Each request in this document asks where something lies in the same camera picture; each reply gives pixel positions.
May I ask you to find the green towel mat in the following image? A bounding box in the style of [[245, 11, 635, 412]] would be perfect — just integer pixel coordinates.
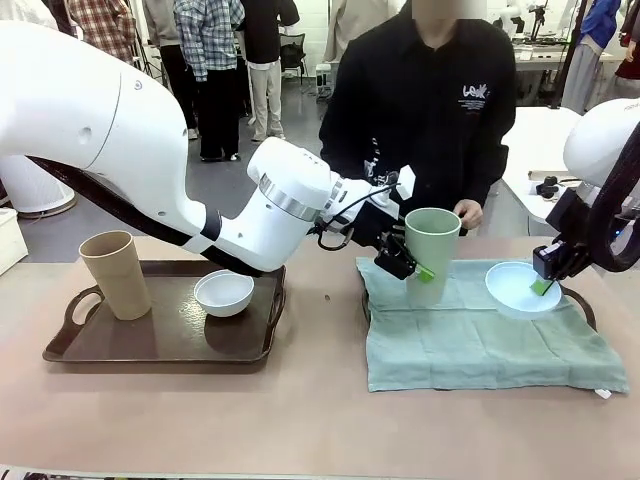
[[355, 257, 630, 400]]

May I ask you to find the bystander in white shirt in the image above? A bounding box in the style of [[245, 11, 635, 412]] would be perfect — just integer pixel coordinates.
[[0, 0, 59, 30]]

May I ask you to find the white side table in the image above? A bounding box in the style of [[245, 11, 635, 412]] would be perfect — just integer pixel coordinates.
[[499, 105, 640, 236]]

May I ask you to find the bystander in blue plaid shirt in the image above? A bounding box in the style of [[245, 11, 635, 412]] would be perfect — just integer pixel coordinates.
[[173, 0, 246, 163]]

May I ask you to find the bystander in maroon top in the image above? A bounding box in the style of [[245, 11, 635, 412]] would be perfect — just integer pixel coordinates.
[[614, 29, 640, 96]]

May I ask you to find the white round bowl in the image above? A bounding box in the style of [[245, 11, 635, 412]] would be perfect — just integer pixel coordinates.
[[485, 261, 564, 321], [193, 269, 255, 318]]

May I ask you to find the black braided cable bundle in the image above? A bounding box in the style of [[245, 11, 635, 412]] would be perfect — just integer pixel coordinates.
[[589, 134, 640, 274], [24, 154, 284, 280]]

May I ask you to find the small black device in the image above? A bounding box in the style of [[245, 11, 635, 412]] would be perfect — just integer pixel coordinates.
[[536, 174, 565, 200]]

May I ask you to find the dark brown serving tray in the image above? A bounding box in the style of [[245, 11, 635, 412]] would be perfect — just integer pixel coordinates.
[[42, 259, 287, 375], [360, 259, 599, 332]]

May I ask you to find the person's left hand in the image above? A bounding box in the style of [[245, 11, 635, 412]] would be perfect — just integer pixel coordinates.
[[455, 198, 485, 237]]

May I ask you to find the thin black camera cable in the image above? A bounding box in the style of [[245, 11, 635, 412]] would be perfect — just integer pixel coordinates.
[[315, 182, 404, 251]]

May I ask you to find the bystander in red plaid shirt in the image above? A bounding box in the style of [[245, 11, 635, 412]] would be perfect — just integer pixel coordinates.
[[67, 0, 137, 67]]

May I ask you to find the black office chair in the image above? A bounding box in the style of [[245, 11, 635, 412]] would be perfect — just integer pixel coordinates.
[[278, 32, 307, 84]]

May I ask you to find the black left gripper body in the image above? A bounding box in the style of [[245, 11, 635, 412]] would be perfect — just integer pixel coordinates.
[[348, 198, 405, 247]]

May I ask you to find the white storage box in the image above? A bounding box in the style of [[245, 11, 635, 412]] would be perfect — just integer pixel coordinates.
[[0, 207, 30, 277]]

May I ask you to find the white air purifier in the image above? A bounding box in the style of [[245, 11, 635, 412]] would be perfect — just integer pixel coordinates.
[[0, 153, 77, 215]]

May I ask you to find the bystander in beige trousers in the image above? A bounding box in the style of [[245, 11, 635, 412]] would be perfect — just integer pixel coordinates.
[[241, 0, 301, 143]]

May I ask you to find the tall beige plastic cup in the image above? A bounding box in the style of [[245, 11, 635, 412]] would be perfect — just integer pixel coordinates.
[[78, 229, 153, 321]]

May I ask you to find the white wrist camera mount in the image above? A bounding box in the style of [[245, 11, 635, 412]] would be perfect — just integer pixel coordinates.
[[396, 164, 417, 200]]

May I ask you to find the white computer case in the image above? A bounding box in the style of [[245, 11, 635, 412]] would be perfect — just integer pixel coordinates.
[[314, 62, 334, 101]]

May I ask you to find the black slanted stand pole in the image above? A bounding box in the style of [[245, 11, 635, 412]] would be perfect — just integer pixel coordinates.
[[548, 0, 584, 111]]

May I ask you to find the white background desk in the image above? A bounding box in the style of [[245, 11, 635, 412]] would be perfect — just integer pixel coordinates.
[[514, 42, 621, 101]]

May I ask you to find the bystander in blue top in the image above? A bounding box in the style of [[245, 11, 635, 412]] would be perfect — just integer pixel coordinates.
[[562, 0, 623, 115]]

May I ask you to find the person in black shirt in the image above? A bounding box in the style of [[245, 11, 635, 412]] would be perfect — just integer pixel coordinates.
[[318, 0, 517, 239]]

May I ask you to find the tall green plastic cup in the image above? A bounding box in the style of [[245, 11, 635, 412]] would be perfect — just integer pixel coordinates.
[[403, 208, 462, 306]]

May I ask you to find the bystander in beige coat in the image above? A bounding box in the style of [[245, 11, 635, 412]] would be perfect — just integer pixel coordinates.
[[323, 0, 401, 52]]

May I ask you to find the person's left forearm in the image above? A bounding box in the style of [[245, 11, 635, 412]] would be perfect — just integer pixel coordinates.
[[459, 144, 516, 207]]

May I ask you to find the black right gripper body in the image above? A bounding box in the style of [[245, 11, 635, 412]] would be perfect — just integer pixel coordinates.
[[545, 188, 599, 279]]

